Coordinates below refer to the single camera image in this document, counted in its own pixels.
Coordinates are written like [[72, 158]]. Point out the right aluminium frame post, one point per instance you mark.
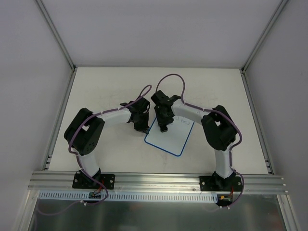
[[269, 26]]

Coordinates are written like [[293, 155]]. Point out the aluminium mounting rail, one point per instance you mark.
[[152, 182]]

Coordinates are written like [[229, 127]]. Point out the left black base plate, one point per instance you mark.
[[81, 181]]

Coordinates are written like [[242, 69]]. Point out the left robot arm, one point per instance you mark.
[[83, 135]]

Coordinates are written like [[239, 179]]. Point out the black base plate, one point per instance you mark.
[[81, 181], [210, 183]]

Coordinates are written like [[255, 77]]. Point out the white slotted cable duct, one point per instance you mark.
[[130, 196]]

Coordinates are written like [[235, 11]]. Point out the left aluminium frame post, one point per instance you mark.
[[45, 14]]

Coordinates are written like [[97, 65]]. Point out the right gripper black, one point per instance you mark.
[[164, 118]]

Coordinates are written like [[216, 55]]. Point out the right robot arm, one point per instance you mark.
[[220, 132]]

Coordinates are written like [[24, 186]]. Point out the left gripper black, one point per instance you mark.
[[142, 121]]

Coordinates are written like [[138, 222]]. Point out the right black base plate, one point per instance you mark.
[[210, 183]]

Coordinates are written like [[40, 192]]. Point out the blue framed whiteboard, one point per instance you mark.
[[174, 140]]

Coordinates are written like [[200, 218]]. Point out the aluminium frame post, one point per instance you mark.
[[45, 14], [269, 26]]

